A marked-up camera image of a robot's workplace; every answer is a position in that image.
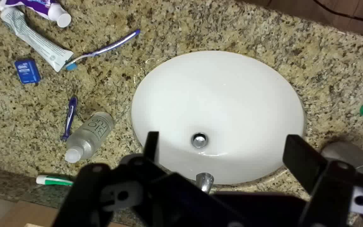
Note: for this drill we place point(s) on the purple and white tube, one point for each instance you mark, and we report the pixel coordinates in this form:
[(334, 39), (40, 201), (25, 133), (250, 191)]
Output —
[(43, 7)]

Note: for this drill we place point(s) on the teal white toothpaste tube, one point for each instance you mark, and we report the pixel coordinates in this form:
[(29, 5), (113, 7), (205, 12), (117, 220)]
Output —
[(34, 38)]

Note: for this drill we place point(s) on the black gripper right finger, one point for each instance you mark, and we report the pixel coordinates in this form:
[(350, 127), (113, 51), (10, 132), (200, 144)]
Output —
[(315, 177)]

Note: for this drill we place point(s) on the purple white toothbrush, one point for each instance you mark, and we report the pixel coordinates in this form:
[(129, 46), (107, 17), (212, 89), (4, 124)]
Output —
[(106, 48)]

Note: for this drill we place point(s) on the clear plastic bottle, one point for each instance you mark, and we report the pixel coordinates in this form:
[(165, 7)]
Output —
[(89, 135)]

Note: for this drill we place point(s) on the small blue purple razor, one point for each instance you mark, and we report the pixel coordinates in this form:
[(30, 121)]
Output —
[(69, 118)]

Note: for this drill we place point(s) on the blue dental floss box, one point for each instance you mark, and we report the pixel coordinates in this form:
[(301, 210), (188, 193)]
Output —
[(26, 71)]

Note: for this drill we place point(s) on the white oval sink basin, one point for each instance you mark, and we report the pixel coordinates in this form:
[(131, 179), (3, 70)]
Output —
[(217, 96)]

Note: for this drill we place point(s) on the chrome faucet spout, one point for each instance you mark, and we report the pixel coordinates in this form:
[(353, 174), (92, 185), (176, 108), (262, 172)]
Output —
[(205, 182)]

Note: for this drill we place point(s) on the green and white tube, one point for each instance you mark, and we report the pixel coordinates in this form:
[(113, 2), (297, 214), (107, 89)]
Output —
[(53, 181)]

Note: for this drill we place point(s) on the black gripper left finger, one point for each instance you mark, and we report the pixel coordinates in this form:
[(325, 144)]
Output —
[(91, 190)]

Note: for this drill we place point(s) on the chrome sink drain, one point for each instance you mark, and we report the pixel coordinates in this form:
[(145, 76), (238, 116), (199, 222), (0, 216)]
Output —
[(199, 140)]

